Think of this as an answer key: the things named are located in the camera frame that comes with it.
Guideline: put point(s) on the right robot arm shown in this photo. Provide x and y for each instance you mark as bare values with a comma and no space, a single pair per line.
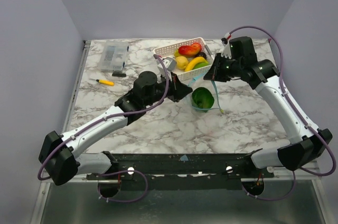
307,140

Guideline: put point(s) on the green toy leek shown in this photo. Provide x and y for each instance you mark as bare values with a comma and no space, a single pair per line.
202,99

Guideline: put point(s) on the white perforated plastic basket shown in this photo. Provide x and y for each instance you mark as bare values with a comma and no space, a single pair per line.
193,57

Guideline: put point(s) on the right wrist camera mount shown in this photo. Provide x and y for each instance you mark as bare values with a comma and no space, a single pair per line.
226,53

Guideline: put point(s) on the small black comb part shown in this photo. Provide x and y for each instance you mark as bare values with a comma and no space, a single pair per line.
118,74

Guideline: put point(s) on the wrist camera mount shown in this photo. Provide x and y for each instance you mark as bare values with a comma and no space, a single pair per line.
165,66
226,53

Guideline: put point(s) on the clear plastic parts box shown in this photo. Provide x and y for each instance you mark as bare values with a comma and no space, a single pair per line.
114,56

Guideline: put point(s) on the green toy starfruit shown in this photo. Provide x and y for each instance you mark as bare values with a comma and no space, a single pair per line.
200,65

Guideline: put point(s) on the black metal base rail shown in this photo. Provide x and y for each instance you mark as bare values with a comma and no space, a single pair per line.
180,171

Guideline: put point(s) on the yellow toy lemon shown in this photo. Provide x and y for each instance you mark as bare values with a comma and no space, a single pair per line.
181,62

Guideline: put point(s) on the clear zip top bag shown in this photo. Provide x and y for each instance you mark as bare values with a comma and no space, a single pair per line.
198,81

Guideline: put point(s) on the red orange toy mango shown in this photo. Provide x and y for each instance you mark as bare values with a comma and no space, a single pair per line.
190,50

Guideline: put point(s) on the dark purple toy eggplant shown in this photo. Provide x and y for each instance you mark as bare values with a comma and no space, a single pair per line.
201,54

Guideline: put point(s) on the yellow handled screwdriver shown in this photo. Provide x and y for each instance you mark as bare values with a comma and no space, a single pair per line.
103,82

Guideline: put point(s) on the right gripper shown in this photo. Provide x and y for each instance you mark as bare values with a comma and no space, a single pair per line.
217,68

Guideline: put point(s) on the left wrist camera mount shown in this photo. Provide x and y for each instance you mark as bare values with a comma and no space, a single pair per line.
165,66

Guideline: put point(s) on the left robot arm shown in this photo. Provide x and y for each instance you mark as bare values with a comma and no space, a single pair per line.
60,154

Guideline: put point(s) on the yellow toy banana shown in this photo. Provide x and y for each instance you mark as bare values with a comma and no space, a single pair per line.
194,62

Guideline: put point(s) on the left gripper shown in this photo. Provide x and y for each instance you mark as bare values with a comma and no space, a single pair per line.
178,90

